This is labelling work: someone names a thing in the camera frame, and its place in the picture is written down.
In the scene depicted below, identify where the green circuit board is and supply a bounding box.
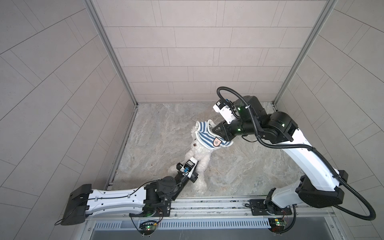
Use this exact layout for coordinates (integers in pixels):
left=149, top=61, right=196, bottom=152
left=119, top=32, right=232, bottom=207
left=139, top=220, right=159, bottom=236
left=268, top=218, right=286, bottom=233

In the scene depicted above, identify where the left green circuit board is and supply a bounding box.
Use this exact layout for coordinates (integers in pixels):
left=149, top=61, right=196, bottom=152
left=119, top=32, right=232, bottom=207
left=139, top=220, right=159, bottom=236

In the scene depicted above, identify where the left corner aluminium post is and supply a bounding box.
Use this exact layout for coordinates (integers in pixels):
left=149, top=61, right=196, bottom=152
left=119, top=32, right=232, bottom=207
left=84, top=0, right=138, bottom=109

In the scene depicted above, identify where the aluminium mounting rail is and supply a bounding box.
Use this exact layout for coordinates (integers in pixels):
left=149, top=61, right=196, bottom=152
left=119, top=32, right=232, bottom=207
left=85, top=196, right=335, bottom=221

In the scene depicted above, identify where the white teddy bear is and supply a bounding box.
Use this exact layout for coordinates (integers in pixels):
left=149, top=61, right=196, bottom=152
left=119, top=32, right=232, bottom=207
left=182, top=126, right=218, bottom=196

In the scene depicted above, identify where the right green circuit board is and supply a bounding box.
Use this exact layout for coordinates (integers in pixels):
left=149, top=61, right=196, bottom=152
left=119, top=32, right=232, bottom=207
left=268, top=218, right=286, bottom=233

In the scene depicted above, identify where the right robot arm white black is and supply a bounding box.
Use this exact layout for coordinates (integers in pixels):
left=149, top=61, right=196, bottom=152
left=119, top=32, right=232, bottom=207
left=213, top=96, right=345, bottom=209

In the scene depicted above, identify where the white ventilation grille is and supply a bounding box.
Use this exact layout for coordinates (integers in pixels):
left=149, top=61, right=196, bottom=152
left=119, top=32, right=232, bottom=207
left=94, top=219, right=271, bottom=230

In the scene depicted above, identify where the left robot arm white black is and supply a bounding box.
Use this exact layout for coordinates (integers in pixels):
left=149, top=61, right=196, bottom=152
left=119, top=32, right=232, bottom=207
left=55, top=169, right=198, bottom=226

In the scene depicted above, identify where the black corrugated cable conduit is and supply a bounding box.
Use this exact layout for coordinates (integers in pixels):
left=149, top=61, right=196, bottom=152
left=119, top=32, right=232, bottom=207
left=216, top=86, right=377, bottom=235

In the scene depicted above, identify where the corner aluminium post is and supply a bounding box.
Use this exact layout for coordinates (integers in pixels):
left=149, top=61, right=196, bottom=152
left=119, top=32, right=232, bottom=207
left=84, top=0, right=138, bottom=109
left=272, top=0, right=338, bottom=109

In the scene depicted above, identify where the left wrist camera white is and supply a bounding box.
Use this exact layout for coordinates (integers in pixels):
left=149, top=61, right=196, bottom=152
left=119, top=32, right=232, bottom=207
left=177, top=157, right=198, bottom=179

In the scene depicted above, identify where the blue white striped sweater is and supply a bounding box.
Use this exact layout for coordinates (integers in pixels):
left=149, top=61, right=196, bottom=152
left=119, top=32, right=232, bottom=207
left=192, top=120, right=233, bottom=150

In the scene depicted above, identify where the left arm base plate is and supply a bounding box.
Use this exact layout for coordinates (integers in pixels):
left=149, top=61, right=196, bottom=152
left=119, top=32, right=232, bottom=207
left=129, top=200, right=172, bottom=218

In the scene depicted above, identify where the right corner aluminium post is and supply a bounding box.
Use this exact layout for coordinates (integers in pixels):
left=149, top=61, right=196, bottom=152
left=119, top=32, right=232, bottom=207
left=272, top=0, right=338, bottom=109

